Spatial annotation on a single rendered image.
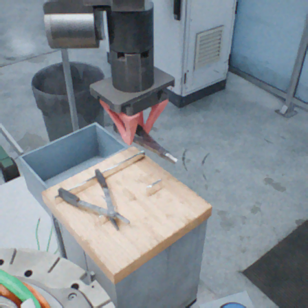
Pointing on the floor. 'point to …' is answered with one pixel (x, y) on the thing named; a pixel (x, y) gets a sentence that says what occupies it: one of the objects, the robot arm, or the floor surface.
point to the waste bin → (55, 126)
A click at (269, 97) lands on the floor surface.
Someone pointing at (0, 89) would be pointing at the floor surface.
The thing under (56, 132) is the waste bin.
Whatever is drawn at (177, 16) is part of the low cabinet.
